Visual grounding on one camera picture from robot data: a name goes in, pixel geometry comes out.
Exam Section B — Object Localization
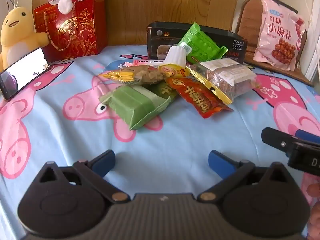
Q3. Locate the small red yellow packet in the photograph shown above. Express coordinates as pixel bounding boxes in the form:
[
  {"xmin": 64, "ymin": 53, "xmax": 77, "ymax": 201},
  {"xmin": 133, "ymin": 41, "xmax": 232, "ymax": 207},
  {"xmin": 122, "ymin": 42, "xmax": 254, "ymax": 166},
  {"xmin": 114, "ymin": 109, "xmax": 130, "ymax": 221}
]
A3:
[{"xmin": 159, "ymin": 64, "xmax": 191, "ymax": 80}]

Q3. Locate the pale green cake packet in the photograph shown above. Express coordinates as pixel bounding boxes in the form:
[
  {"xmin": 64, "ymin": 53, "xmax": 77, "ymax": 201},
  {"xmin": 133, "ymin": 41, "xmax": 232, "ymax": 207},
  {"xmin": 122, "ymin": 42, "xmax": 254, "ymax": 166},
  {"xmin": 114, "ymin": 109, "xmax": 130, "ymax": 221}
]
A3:
[{"xmin": 99, "ymin": 82, "xmax": 178, "ymax": 131}]

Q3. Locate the bright green snack packet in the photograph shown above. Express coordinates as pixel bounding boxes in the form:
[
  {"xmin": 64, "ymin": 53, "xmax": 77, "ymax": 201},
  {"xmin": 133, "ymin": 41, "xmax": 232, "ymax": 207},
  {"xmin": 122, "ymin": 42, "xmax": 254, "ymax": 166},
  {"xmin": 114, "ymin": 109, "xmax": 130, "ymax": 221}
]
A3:
[{"xmin": 177, "ymin": 22, "xmax": 228, "ymax": 65}]

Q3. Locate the white cable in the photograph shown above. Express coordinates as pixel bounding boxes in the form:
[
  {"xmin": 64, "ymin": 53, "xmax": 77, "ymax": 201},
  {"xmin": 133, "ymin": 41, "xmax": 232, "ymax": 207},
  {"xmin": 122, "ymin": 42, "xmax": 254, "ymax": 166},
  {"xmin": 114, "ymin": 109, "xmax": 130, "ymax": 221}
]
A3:
[{"xmin": 292, "ymin": 0, "xmax": 320, "ymax": 63}]

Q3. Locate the yellow nut snack packet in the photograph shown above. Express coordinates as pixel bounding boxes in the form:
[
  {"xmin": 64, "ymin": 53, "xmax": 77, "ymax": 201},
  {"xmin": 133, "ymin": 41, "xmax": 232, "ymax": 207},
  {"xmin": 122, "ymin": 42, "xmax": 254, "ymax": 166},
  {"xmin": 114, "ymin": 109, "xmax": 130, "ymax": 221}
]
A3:
[{"xmin": 97, "ymin": 65, "xmax": 167, "ymax": 86}]

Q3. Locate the pink snack bag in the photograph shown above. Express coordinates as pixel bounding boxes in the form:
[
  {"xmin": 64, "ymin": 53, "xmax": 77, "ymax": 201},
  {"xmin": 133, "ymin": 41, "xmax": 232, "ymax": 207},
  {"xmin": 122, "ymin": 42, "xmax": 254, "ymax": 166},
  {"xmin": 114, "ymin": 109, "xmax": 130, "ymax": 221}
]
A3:
[{"xmin": 253, "ymin": 0, "xmax": 307, "ymax": 72}]

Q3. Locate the pink white candy packet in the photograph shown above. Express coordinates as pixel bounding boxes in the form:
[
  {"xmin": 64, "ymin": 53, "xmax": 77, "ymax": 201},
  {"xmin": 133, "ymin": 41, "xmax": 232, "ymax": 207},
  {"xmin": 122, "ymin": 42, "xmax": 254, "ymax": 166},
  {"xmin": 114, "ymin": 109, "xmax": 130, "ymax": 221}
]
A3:
[{"xmin": 122, "ymin": 59, "xmax": 173, "ymax": 68}]

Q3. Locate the white window frame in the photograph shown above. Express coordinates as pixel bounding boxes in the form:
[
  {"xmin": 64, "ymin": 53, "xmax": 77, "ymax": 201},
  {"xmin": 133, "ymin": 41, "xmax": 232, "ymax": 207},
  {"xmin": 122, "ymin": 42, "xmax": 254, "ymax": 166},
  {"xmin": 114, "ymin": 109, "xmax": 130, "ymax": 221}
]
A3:
[{"xmin": 303, "ymin": 27, "xmax": 320, "ymax": 82}]

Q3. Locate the black smartphone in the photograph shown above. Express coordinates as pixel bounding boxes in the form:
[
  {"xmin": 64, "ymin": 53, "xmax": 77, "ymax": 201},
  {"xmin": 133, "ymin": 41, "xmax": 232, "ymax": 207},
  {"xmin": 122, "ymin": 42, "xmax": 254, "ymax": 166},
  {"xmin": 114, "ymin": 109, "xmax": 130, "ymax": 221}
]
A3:
[{"xmin": 0, "ymin": 47, "xmax": 52, "ymax": 100}]

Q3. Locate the red snack packet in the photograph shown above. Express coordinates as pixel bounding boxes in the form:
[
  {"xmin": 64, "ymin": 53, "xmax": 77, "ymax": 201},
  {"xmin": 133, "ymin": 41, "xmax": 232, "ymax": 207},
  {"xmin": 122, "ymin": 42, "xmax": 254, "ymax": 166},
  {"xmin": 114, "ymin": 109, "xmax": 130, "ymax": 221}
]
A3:
[{"xmin": 165, "ymin": 76, "xmax": 234, "ymax": 119}]

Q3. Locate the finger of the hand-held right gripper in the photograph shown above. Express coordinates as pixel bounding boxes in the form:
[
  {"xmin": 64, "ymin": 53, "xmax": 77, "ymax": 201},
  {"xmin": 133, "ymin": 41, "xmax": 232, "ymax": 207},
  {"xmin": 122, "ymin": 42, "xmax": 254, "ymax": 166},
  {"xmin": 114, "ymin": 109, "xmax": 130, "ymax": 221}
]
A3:
[
  {"xmin": 295, "ymin": 129, "xmax": 320, "ymax": 140},
  {"xmin": 261, "ymin": 127, "xmax": 298, "ymax": 156}
]

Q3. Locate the black cardboard box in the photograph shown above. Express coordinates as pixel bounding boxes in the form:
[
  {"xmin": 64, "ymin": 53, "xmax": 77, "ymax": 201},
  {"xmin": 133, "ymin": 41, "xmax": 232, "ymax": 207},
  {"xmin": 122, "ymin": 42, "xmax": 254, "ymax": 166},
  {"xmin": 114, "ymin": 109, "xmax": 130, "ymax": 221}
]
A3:
[{"xmin": 146, "ymin": 21, "xmax": 248, "ymax": 65}]

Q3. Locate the wooden headboard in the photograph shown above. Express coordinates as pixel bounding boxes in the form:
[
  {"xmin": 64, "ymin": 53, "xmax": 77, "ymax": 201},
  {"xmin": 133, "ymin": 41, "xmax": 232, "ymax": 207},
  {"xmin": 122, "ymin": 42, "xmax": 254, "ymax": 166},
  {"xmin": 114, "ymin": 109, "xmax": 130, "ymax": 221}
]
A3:
[{"xmin": 31, "ymin": 0, "xmax": 240, "ymax": 48}]

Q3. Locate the brown wooden chair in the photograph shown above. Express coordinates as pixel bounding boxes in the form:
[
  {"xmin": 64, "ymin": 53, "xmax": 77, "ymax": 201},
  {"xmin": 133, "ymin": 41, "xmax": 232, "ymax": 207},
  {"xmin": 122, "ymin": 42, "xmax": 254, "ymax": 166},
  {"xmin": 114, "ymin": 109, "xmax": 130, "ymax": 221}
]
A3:
[{"xmin": 235, "ymin": 0, "xmax": 314, "ymax": 87}]

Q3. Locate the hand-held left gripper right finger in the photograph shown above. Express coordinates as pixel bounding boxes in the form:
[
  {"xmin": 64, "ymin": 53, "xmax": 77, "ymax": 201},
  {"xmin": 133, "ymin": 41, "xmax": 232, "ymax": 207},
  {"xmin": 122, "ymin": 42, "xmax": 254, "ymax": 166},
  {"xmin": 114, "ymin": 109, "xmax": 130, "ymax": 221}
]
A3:
[{"xmin": 197, "ymin": 150, "xmax": 288, "ymax": 204}]

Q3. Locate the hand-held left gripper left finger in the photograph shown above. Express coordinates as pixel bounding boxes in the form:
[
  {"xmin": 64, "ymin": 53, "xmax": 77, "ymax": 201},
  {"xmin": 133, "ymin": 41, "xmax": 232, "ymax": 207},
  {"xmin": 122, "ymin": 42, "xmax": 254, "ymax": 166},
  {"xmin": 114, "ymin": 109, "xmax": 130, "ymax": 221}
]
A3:
[{"xmin": 37, "ymin": 149, "xmax": 130, "ymax": 204}]

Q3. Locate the yellow duck plush toy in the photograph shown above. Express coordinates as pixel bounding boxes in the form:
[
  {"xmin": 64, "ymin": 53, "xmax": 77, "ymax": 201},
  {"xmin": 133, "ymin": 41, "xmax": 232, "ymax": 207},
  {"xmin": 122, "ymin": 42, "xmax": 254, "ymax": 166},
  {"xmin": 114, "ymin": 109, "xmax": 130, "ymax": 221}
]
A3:
[{"xmin": 0, "ymin": 6, "xmax": 49, "ymax": 72}]

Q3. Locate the white ribbed jelly cup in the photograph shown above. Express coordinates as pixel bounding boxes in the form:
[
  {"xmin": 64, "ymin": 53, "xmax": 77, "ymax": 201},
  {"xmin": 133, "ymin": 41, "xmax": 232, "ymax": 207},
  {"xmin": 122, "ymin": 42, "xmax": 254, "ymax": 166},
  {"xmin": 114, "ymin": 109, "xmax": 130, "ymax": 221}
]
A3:
[{"xmin": 164, "ymin": 44, "xmax": 187, "ymax": 67}]

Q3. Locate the clear brown cake packet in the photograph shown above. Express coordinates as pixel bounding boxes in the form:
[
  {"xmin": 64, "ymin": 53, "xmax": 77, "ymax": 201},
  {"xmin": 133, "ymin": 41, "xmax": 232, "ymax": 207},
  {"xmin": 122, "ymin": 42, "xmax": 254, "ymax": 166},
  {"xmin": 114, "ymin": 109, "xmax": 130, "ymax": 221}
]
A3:
[{"xmin": 186, "ymin": 59, "xmax": 260, "ymax": 105}]

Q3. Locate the person's right hand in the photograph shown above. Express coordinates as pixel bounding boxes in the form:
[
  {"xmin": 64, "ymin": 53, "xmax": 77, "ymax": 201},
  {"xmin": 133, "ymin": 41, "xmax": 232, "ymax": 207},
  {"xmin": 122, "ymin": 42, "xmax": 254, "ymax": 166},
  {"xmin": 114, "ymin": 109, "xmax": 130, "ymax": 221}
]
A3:
[{"xmin": 306, "ymin": 183, "xmax": 320, "ymax": 240}]

